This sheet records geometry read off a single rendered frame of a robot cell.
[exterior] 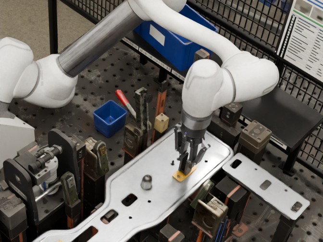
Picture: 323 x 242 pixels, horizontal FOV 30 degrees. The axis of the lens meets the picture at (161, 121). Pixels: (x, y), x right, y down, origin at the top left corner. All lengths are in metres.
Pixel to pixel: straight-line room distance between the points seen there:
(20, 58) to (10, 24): 1.87
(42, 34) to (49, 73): 1.70
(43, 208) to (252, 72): 0.75
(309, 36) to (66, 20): 2.32
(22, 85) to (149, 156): 0.58
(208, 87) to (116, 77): 1.11
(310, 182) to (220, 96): 0.89
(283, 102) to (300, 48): 0.21
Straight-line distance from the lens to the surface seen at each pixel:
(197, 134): 1.75
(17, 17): 4.14
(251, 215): 2.27
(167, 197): 1.88
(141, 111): 1.90
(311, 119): 2.19
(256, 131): 2.04
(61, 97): 2.36
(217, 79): 1.61
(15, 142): 2.31
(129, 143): 2.03
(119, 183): 1.90
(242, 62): 1.71
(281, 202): 1.95
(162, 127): 2.01
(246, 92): 1.69
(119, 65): 2.73
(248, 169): 2.01
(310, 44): 2.11
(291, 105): 2.21
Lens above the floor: 2.52
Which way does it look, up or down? 47 degrees down
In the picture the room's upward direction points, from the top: 9 degrees clockwise
